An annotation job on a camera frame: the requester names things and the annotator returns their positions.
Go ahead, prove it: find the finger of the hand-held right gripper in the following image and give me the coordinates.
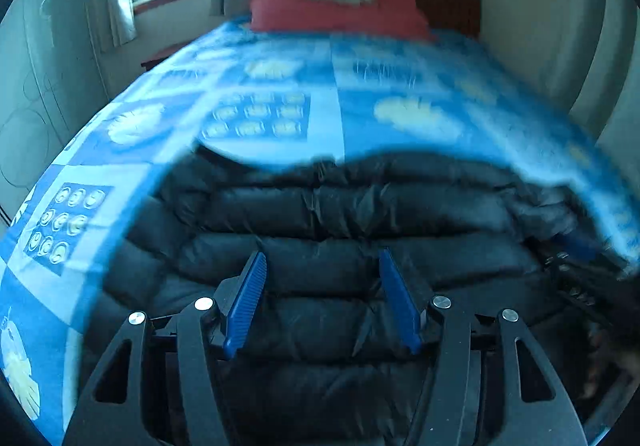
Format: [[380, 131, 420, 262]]
[[542, 230, 626, 279]]

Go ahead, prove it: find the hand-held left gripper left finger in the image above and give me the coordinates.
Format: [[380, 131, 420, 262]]
[[62, 250, 269, 446]]

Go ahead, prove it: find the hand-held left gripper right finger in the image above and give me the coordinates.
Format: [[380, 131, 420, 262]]
[[378, 248, 587, 446]]

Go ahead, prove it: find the black puffer jacket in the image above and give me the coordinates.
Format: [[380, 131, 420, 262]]
[[82, 145, 603, 446]]

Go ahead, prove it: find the person's right hand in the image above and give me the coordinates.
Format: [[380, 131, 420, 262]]
[[582, 323, 632, 399]]

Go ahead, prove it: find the long white curtain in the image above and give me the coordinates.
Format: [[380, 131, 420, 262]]
[[545, 0, 632, 137]]

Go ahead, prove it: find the bed with blue patterned sheet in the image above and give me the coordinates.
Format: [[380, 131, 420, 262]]
[[0, 16, 640, 437]]

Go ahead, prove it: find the wooden nightstand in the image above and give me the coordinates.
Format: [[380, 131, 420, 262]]
[[141, 47, 177, 72]]

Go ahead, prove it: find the red pillow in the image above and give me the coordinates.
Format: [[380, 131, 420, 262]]
[[248, 0, 432, 42]]

